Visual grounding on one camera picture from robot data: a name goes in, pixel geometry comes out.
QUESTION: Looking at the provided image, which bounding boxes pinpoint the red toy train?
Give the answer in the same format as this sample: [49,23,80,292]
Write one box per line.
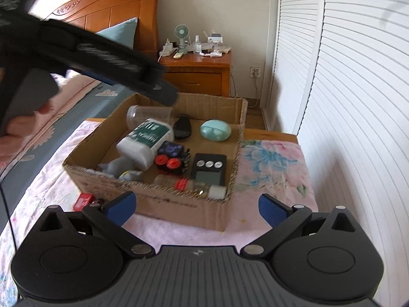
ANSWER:
[73,193,105,211]

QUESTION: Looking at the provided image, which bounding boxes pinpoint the medical cotton swab container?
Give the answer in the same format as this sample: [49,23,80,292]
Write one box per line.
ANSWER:
[116,118,174,171]

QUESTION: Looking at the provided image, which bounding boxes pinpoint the black toy car red wheels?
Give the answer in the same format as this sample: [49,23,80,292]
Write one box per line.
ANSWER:
[154,141,191,175]

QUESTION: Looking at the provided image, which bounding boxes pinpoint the black digital timer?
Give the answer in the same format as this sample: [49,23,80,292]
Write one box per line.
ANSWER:
[190,153,227,186]

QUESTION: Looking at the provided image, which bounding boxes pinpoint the clear plastic jar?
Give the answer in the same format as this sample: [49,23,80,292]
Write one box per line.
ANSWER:
[126,105,173,130]

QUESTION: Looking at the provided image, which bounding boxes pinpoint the mint green oval case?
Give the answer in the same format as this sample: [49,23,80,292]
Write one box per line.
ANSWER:
[200,119,232,142]

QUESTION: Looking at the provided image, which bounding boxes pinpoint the floral pink table cloth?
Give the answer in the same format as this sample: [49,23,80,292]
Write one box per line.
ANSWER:
[1,120,317,306]

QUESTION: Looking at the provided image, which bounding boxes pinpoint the wooden bed headboard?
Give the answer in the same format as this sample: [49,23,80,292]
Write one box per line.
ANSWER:
[48,0,160,58]

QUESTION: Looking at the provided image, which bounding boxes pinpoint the pink floral quilt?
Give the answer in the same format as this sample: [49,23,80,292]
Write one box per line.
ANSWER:
[1,71,100,169]

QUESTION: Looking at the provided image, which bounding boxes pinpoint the brown cardboard box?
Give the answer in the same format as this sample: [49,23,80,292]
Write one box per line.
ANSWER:
[63,93,247,231]

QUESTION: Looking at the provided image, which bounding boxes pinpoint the blue bed sheet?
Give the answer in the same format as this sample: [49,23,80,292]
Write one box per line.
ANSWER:
[1,84,133,239]

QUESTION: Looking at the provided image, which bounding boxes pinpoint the blue pillow near nightstand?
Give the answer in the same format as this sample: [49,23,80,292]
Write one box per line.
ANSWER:
[96,17,138,50]

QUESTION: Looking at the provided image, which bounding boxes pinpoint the white power strip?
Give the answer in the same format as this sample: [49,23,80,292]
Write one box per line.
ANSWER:
[160,39,177,58]

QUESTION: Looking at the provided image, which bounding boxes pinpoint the small green desk fan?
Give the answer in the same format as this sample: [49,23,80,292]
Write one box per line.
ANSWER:
[174,24,189,54]

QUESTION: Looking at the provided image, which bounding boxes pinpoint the white louvered closet door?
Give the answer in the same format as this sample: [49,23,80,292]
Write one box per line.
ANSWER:
[267,0,408,306]

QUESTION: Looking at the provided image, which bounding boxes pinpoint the wooden nightstand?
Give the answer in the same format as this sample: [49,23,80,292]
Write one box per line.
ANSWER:
[160,53,232,97]

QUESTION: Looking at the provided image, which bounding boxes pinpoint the clear spray bottle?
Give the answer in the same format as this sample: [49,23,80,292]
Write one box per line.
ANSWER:
[193,35,202,54]

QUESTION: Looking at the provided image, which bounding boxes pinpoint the phone stand with device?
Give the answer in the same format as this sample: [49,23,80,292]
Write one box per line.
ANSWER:
[207,30,223,57]

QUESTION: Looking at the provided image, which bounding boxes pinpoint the wall power outlet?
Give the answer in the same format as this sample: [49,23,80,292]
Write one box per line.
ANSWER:
[249,67,261,78]

